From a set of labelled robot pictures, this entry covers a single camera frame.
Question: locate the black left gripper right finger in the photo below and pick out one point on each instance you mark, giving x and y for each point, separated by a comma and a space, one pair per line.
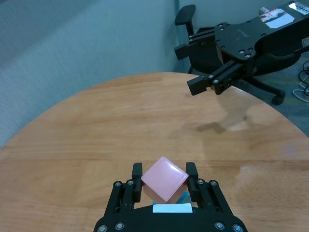
192, 181

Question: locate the pink wooden cube block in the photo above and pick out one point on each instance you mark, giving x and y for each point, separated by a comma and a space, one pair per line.
165, 178

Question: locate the blue wooden cube block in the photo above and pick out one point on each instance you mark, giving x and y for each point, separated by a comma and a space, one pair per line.
185, 197

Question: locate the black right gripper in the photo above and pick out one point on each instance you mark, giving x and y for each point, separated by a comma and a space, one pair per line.
243, 36

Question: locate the black office chair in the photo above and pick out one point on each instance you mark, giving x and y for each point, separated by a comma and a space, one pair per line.
184, 14

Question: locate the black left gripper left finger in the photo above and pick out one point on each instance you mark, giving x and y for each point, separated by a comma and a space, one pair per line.
137, 183

